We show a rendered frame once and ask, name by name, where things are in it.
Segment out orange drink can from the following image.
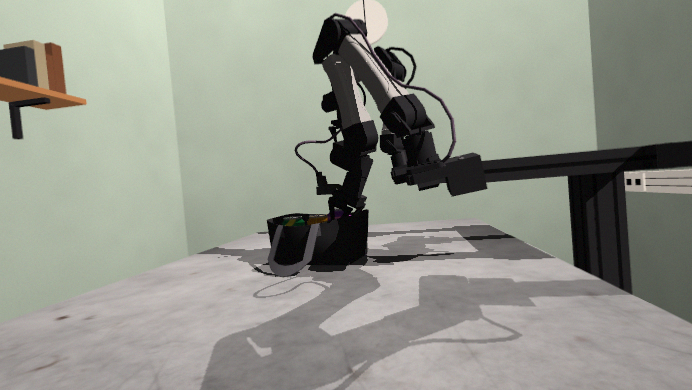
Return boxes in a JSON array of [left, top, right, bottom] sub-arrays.
[[307, 214, 328, 225]]

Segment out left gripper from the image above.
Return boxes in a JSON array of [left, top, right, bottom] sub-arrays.
[[316, 172, 367, 220]]

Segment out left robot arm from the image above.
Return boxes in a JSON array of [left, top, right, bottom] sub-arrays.
[[313, 19, 444, 179]]

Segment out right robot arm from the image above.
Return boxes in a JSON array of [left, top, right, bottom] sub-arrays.
[[321, 46, 408, 171]]

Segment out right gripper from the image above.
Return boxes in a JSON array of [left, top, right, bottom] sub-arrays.
[[328, 107, 342, 142]]

